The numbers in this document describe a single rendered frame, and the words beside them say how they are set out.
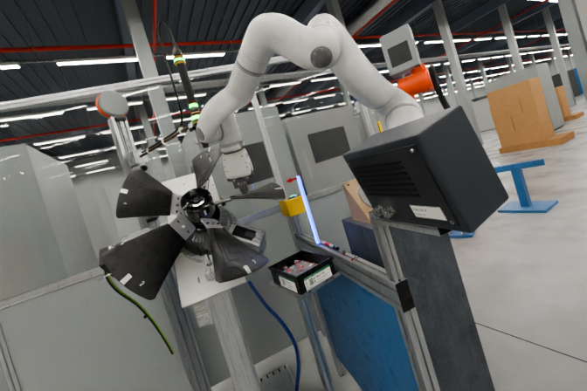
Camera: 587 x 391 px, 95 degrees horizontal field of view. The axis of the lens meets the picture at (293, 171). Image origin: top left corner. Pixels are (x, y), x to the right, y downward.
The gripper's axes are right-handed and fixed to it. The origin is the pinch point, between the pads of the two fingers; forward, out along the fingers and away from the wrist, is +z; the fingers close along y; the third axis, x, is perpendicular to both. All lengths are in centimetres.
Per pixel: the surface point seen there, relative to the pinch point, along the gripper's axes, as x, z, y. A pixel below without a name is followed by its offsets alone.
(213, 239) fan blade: 13.9, 12.4, 11.3
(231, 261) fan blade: 19.0, 19.0, 4.7
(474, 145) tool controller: 50, -15, -59
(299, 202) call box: -37.4, 24.7, -14.2
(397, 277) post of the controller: 34, 22, -46
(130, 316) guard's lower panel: -24, 72, 99
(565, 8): -61, -41, -160
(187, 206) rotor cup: 4.8, 1.3, 22.1
